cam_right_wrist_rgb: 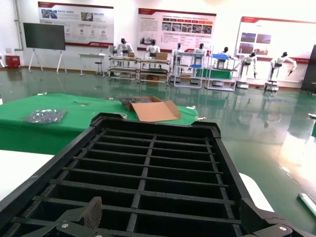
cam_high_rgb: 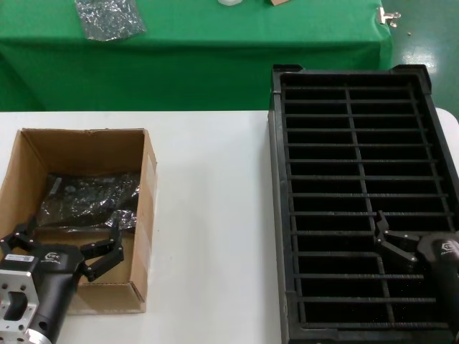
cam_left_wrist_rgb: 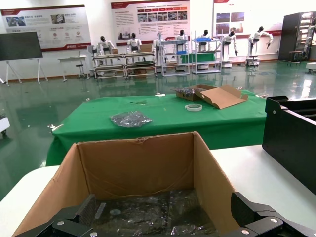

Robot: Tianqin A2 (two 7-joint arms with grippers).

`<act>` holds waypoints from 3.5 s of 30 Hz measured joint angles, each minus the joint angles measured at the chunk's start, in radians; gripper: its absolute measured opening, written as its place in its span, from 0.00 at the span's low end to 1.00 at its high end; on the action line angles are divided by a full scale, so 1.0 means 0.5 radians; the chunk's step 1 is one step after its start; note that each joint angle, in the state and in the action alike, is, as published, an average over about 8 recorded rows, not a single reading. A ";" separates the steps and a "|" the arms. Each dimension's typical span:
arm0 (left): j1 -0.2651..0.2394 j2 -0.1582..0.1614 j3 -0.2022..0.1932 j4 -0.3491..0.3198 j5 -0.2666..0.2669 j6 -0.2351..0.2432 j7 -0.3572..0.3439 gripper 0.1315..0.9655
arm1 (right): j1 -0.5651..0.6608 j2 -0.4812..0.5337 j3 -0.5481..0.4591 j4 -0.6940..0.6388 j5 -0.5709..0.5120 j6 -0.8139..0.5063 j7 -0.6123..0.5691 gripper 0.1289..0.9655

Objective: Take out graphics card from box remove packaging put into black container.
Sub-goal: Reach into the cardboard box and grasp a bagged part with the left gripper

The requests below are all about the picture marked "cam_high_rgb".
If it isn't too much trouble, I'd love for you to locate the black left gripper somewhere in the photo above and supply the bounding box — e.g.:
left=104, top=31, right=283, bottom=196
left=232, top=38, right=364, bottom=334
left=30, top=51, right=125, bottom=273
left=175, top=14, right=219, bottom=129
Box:
left=0, top=214, right=126, bottom=340

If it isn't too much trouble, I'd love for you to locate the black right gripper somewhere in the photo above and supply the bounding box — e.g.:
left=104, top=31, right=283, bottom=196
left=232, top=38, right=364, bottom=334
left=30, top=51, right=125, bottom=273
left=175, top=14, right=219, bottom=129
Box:
left=374, top=210, right=459, bottom=310

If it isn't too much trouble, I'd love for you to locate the grey translucent antistatic bag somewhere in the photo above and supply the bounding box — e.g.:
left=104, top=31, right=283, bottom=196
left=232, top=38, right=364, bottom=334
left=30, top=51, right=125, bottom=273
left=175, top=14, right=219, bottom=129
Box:
left=38, top=171, right=142, bottom=231

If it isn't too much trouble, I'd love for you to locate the brown open cardboard box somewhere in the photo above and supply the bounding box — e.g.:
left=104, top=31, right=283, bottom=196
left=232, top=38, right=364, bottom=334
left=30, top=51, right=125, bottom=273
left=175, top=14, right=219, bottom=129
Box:
left=0, top=128, right=159, bottom=317

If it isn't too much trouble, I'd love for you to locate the black slotted plastic container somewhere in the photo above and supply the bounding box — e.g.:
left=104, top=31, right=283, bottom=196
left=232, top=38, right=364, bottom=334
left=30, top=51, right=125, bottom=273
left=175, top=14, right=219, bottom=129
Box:
left=266, top=64, right=459, bottom=344

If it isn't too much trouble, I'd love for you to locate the silver metal clip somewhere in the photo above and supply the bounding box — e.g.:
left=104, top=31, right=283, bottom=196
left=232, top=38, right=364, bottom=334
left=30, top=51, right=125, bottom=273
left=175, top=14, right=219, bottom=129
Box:
left=377, top=6, right=402, bottom=28

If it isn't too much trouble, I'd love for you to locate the crumpled silver antistatic bag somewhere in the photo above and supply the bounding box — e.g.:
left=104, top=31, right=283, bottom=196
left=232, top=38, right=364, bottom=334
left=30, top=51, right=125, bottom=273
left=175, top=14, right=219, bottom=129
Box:
left=74, top=0, right=148, bottom=42

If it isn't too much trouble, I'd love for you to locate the green tablecloth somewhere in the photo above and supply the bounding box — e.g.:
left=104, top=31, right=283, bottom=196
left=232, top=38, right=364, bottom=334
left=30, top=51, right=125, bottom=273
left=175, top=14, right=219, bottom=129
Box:
left=0, top=0, right=396, bottom=113

